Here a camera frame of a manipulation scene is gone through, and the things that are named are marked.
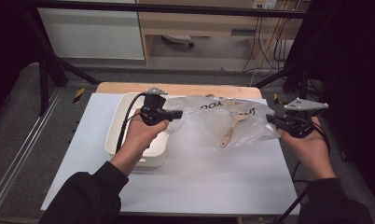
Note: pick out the white chair base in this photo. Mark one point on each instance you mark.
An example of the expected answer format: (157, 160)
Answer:
(179, 39)

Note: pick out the person's left hand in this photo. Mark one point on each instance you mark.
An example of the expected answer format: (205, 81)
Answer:
(142, 137)

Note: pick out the white plastic bin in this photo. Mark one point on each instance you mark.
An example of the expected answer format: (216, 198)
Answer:
(159, 155)

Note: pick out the dark curtain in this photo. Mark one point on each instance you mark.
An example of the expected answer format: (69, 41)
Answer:
(353, 77)
(5, 46)

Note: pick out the yellow black floor tape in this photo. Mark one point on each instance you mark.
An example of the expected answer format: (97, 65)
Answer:
(78, 95)
(276, 98)

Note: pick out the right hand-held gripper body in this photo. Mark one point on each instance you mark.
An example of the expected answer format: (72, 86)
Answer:
(300, 121)

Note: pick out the black metal frame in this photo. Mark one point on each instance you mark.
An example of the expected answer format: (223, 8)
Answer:
(176, 8)

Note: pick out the white cabinet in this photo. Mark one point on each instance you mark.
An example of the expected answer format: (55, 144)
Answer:
(92, 34)

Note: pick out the white power strip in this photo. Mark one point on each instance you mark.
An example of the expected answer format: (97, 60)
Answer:
(265, 3)

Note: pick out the aluminium floor rail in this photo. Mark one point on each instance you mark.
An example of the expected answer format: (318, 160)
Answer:
(17, 155)

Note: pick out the beige silicone spoon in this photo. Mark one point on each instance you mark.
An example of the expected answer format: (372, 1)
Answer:
(229, 133)

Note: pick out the wooden desk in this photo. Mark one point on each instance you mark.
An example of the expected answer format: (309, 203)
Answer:
(201, 26)

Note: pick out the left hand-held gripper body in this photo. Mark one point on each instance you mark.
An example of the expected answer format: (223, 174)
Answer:
(153, 109)

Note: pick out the clear plastic bag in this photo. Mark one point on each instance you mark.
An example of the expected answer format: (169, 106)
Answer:
(201, 124)

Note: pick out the wooden table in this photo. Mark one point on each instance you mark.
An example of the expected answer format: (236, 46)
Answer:
(182, 89)

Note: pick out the person's right hand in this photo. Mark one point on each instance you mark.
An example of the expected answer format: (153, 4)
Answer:
(313, 149)

